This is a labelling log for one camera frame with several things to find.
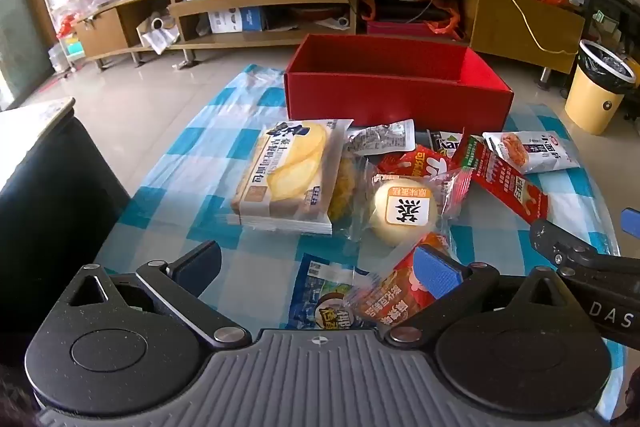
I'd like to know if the orange snack packet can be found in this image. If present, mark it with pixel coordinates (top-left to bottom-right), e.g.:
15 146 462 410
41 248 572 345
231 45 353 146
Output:
345 232 453 328

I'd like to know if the round cake clear packet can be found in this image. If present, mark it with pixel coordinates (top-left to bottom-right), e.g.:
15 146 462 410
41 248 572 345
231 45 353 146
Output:
367 167 473 245

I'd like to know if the blue coconut snack packet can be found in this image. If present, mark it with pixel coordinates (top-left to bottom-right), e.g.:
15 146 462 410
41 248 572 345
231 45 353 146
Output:
290 253 381 333

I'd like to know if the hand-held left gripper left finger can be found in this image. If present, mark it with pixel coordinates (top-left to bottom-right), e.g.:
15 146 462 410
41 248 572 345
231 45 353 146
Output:
65 241 253 350

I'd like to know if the flat magenta box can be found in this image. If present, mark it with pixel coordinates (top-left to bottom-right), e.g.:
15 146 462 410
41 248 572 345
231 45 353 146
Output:
366 19 431 38

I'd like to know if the small silver snack packet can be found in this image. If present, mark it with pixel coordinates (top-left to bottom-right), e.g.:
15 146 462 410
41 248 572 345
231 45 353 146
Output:
345 119 417 156

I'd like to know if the long red snack packet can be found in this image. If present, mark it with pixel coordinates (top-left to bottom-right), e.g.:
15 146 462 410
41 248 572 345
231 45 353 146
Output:
459 134 550 226

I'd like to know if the blue white carton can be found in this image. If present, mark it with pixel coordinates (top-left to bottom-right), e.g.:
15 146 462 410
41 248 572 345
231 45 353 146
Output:
207 7 266 34

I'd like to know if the dark sofa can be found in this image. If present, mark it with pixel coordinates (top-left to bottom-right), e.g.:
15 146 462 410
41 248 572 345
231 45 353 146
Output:
0 109 133 348

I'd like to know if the orange plastic bag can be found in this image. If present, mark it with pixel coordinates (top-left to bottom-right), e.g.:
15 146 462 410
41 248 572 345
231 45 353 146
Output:
360 0 461 40

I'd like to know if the white paper bag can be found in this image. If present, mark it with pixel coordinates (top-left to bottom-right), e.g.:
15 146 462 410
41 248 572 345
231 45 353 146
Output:
137 14 181 55

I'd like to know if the sliced toast bread packet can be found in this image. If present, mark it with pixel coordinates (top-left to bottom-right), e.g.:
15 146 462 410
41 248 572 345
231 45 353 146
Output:
229 119 353 236

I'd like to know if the yellow fried snack clear packet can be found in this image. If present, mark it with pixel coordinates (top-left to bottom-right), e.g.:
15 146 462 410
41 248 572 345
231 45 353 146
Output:
327 155 381 240

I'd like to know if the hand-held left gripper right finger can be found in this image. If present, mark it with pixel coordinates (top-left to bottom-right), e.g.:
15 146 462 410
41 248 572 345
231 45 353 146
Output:
382 243 583 350

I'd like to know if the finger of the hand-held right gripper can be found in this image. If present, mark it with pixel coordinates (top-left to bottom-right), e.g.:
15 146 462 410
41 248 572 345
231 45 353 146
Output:
530 219 599 269
621 208 640 238

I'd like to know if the red puffed snack packet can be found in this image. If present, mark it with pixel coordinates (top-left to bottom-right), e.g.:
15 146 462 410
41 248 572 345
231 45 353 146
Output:
376 146 453 180

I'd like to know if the red cardboard box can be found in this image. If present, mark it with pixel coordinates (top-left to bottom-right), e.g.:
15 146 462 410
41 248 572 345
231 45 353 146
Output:
283 33 515 135

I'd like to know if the blue white checked tablecloth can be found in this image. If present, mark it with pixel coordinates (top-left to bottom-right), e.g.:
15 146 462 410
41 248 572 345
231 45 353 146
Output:
95 64 626 418

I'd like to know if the white wafer packet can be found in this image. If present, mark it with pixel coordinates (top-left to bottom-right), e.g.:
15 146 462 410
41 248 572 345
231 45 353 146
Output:
427 129 468 158

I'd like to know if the white spicy strip packet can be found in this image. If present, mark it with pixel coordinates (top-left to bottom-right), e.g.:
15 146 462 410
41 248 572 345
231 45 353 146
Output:
482 130 581 172

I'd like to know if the white panel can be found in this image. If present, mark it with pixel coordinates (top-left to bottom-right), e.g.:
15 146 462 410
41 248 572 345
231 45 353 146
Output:
0 97 76 168

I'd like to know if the yellow trash bin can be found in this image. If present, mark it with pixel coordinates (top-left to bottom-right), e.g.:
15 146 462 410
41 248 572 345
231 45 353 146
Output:
565 39 640 138

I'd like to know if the yellow cable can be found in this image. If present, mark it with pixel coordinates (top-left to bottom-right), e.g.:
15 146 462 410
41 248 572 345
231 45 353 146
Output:
492 0 581 54

